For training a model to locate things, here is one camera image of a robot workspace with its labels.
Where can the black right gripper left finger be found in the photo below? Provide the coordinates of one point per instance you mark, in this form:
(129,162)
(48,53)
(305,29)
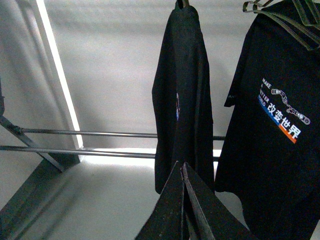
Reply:
(166,222)

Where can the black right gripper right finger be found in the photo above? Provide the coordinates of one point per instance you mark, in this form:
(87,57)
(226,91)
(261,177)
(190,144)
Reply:
(213,219)

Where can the black printed t-shirt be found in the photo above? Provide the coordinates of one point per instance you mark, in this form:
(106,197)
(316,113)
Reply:
(181,99)

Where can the grey metal clothes rack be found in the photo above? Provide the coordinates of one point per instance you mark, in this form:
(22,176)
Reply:
(103,190)

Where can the black t-shirt on rack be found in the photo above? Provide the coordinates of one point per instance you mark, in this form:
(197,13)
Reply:
(270,158)

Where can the wire hangers on rack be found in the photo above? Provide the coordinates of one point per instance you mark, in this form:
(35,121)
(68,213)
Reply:
(253,6)

